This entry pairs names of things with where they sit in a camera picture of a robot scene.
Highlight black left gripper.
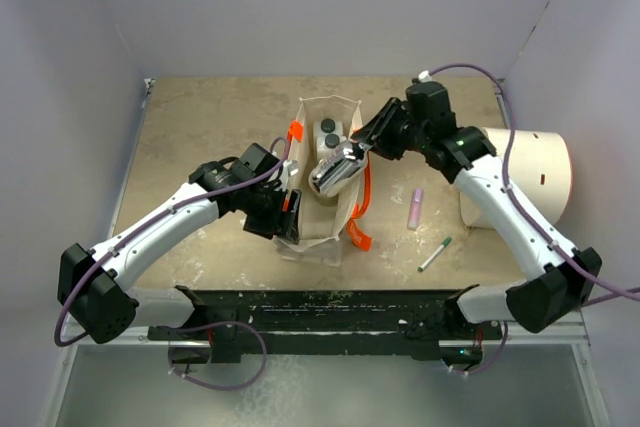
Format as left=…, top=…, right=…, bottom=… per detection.
left=242, top=185, right=301, bottom=245

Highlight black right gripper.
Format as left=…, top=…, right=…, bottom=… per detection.
left=352, top=97, right=429, bottom=161

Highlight canvas tote bag orange handles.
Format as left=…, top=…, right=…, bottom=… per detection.
left=275, top=95, right=372, bottom=267

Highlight shiny silver pouch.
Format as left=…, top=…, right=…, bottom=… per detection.
left=308, top=140, right=369, bottom=198

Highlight white bottle black cap front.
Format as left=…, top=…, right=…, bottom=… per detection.
left=315, top=133, right=346, bottom=160

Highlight white bottle black cap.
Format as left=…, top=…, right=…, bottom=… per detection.
left=313, top=118, right=344, bottom=137
left=315, top=133, right=346, bottom=160

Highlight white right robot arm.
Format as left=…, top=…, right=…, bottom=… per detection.
left=351, top=81, right=602, bottom=338

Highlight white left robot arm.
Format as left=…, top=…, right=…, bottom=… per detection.
left=57, top=143, right=301, bottom=344

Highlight pink highlighter tube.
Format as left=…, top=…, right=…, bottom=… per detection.
left=407, top=188, right=424, bottom=231

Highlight green white marker pen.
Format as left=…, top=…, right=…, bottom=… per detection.
left=417, top=237, right=452, bottom=272

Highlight large white paper roll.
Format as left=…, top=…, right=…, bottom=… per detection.
left=459, top=127, right=573, bottom=229

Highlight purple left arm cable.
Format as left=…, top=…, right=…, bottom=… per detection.
left=53, top=135, right=291, bottom=348

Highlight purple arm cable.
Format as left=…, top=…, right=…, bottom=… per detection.
left=53, top=135, right=291, bottom=348
left=419, top=63, right=640, bottom=298

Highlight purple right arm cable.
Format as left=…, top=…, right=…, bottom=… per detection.
left=419, top=63, right=640, bottom=298

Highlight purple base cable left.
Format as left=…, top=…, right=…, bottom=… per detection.
left=167, top=321, right=269, bottom=391

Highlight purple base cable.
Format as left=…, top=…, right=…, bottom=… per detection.
left=167, top=321, right=269, bottom=391
left=447, top=319, right=507, bottom=378

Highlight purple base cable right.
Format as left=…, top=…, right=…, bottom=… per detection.
left=447, top=319, right=507, bottom=378

